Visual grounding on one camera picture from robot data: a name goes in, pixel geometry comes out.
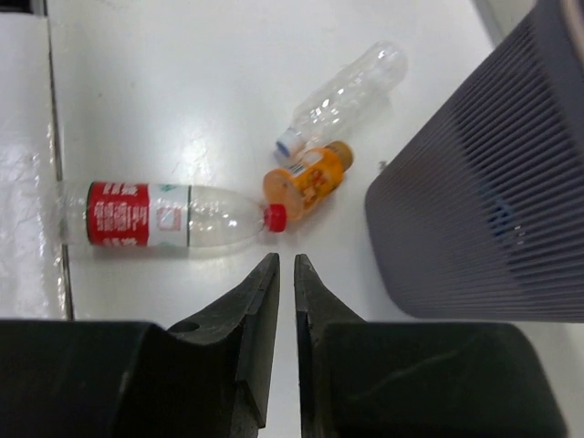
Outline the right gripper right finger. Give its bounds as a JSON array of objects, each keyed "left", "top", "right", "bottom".
[{"left": 294, "top": 255, "right": 568, "bottom": 437}]

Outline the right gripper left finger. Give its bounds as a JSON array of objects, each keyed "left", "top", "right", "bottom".
[{"left": 1, "top": 253, "right": 280, "bottom": 437}]

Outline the red label bottle red cap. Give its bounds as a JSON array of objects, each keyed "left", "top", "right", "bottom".
[{"left": 54, "top": 181, "right": 287, "bottom": 256}]

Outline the grey mesh waste bin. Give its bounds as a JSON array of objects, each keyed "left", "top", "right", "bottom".
[{"left": 365, "top": 1, "right": 583, "bottom": 323}]

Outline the orange juice bottle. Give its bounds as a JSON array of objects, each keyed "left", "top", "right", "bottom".
[{"left": 263, "top": 141, "right": 354, "bottom": 221}]

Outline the clear unlabelled plastic bottle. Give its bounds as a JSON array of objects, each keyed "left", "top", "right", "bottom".
[{"left": 275, "top": 41, "right": 408, "bottom": 166}]

